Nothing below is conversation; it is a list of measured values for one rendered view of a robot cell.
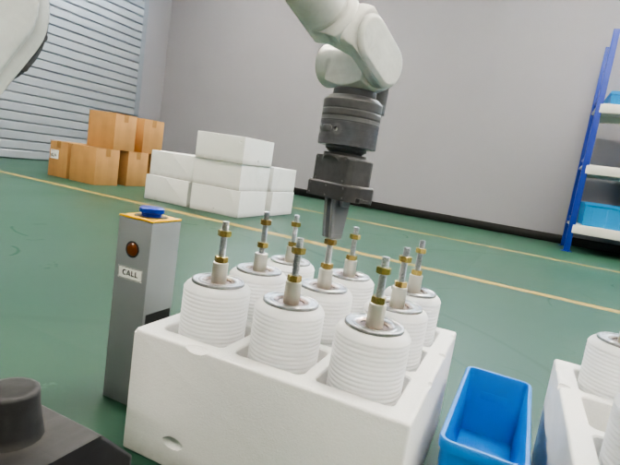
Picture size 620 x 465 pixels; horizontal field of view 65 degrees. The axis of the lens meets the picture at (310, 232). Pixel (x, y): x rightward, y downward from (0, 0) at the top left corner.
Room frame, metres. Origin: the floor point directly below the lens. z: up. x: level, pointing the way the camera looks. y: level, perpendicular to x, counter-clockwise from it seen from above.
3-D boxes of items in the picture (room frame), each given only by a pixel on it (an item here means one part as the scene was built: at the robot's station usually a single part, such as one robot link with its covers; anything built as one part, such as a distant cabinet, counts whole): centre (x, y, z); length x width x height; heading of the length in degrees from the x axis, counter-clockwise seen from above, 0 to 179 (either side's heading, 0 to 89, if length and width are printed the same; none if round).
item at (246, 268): (0.79, 0.07, 0.25); 0.08 x 0.08 x 0.01
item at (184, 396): (0.74, -0.03, 0.09); 0.39 x 0.39 x 0.18; 67
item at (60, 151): (4.22, 2.14, 0.15); 0.30 x 0.24 x 0.30; 155
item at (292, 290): (0.63, 0.01, 0.26); 0.02 x 0.02 x 0.03
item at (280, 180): (3.86, 0.44, 0.27); 0.39 x 0.39 x 0.18; 67
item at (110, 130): (4.18, 1.80, 0.45); 0.30 x 0.24 x 0.30; 67
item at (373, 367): (0.59, -0.10, 0.16); 0.10 x 0.10 x 0.18
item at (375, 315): (0.59, -0.10, 0.26); 0.02 x 0.02 x 0.03
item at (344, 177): (0.74, -0.04, 0.45); 0.13 x 0.10 x 0.12; 38
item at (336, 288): (0.74, -0.03, 0.25); 0.08 x 0.08 x 0.01
